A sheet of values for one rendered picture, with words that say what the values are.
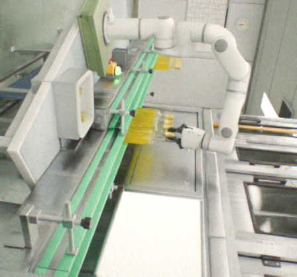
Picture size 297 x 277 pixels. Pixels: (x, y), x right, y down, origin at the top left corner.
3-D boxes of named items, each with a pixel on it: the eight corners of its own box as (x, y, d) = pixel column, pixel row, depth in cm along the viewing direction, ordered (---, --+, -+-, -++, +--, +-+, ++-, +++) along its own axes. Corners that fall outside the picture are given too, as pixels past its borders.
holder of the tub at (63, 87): (59, 150, 121) (79, 152, 120) (52, 81, 108) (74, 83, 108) (74, 129, 136) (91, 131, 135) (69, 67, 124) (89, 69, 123)
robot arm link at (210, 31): (202, 20, 131) (237, 23, 126) (209, 25, 143) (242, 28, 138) (197, 54, 134) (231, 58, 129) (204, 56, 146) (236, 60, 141)
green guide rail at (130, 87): (108, 112, 137) (126, 114, 136) (108, 110, 137) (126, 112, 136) (154, 34, 291) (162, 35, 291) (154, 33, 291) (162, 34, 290)
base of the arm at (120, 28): (101, 16, 136) (136, 16, 135) (105, 3, 145) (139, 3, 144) (105, 48, 148) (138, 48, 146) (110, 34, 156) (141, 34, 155)
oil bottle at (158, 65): (144, 69, 248) (179, 71, 245) (144, 61, 245) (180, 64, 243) (144, 67, 253) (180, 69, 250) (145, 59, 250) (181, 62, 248)
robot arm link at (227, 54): (211, 85, 144) (203, 86, 131) (219, 38, 140) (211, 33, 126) (247, 91, 138) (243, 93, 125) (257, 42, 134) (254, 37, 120)
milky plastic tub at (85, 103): (59, 138, 118) (81, 140, 118) (53, 81, 108) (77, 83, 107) (74, 118, 134) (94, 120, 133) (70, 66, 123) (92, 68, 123)
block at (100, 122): (89, 129, 137) (105, 131, 136) (89, 109, 132) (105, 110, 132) (92, 126, 140) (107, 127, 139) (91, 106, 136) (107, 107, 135)
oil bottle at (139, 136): (108, 141, 146) (154, 146, 144) (108, 130, 143) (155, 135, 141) (111, 135, 151) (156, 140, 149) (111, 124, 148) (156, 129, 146)
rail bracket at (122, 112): (105, 134, 137) (134, 137, 136) (105, 99, 129) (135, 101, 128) (107, 131, 140) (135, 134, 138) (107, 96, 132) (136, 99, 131)
